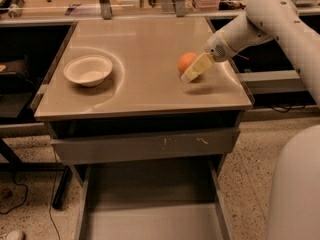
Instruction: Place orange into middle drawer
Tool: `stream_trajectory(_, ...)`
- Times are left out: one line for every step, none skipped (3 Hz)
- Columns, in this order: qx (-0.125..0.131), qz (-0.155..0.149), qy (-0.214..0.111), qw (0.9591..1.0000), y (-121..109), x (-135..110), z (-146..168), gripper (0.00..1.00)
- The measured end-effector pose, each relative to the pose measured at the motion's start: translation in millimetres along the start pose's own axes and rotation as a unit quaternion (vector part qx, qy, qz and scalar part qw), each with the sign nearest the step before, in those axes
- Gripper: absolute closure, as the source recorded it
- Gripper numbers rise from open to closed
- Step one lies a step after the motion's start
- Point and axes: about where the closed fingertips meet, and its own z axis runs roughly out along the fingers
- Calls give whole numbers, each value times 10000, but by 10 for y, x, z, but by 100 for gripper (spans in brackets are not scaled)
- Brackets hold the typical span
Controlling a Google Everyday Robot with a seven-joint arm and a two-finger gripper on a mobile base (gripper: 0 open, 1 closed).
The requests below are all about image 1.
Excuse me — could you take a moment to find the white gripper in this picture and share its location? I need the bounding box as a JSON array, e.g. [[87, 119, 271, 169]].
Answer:
[[180, 30, 237, 83]]

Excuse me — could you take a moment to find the orange fruit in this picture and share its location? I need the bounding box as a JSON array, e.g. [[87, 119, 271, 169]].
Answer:
[[178, 52, 197, 74]]

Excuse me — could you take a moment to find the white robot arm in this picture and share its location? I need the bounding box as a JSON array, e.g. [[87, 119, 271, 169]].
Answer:
[[181, 0, 320, 240]]

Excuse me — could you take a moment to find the grey drawer cabinet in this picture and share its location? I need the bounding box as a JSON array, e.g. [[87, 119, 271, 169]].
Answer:
[[35, 17, 253, 181]]

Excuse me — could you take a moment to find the open grey middle drawer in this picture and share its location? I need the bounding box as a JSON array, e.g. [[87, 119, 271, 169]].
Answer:
[[75, 157, 234, 240]]

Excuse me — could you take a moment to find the grey top drawer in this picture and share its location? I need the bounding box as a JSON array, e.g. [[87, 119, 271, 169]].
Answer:
[[51, 127, 240, 165]]

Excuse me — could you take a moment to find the white paper bowl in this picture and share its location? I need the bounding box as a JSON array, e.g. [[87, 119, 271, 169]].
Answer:
[[63, 55, 113, 87]]

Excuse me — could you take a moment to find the black table leg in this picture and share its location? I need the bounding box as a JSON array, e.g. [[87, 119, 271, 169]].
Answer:
[[52, 166, 71, 210]]

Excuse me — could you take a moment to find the black tool on bench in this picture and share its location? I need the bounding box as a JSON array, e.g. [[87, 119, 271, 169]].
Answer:
[[0, 0, 25, 18]]

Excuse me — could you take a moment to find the white shoe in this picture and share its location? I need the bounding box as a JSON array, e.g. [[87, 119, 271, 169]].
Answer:
[[0, 230, 25, 240]]

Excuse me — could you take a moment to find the black floor cable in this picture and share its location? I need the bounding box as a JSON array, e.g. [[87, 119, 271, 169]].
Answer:
[[0, 150, 63, 240]]

